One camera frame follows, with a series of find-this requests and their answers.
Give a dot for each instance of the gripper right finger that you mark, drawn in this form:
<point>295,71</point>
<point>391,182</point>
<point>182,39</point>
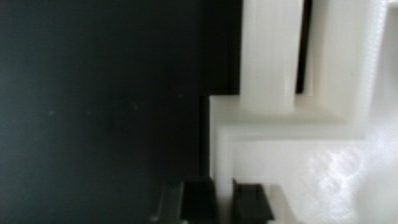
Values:
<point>251,205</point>

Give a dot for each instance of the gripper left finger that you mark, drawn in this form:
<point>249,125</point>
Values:
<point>187,206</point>

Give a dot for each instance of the white chair seat block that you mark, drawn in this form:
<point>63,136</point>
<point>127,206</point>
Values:
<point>304,130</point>

